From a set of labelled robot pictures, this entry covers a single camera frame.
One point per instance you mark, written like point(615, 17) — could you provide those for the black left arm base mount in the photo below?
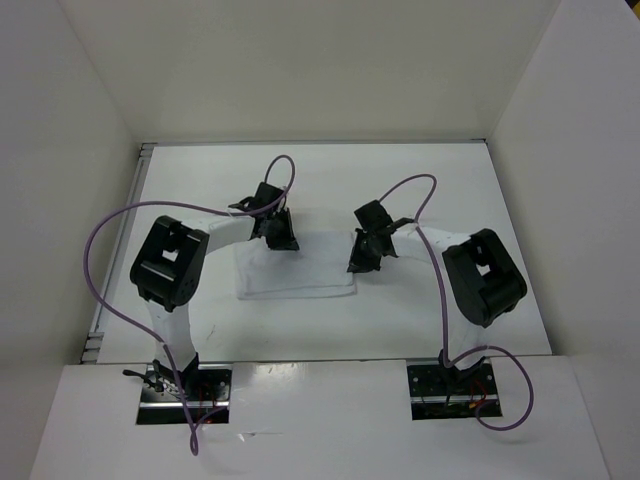
point(208, 401)

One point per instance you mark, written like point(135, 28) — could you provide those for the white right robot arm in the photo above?
point(475, 268)

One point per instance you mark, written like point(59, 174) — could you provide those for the white skirt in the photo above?
point(318, 269)

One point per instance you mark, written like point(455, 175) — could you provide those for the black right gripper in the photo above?
point(358, 263)

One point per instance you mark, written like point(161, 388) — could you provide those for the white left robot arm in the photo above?
point(168, 268)

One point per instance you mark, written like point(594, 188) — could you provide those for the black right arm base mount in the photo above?
point(440, 393)

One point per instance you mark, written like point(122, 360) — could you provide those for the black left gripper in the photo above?
point(287, 240)

